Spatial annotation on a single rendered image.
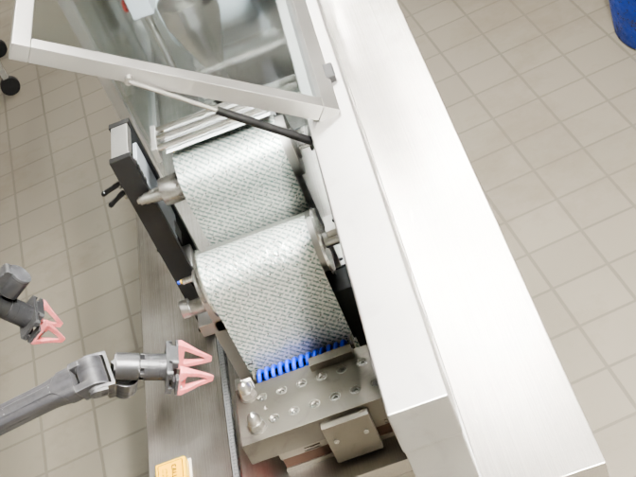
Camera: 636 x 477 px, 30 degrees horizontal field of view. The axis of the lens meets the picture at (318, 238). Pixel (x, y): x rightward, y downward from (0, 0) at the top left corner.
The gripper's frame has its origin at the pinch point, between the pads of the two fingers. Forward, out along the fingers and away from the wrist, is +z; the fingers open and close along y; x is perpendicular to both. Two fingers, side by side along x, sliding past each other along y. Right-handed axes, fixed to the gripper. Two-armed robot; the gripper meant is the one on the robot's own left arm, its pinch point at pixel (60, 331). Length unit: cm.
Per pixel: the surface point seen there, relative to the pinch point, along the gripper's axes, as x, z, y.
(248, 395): -34, 19, -47
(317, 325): -52, 24, -41
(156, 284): -12.3, 23.9, 20.9
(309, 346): -47, 27, -41
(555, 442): -91, 6, -123
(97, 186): 62, 86, 225
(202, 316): -35.2, 9.6, -28.3
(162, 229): -38.5, 1.0, -5.0
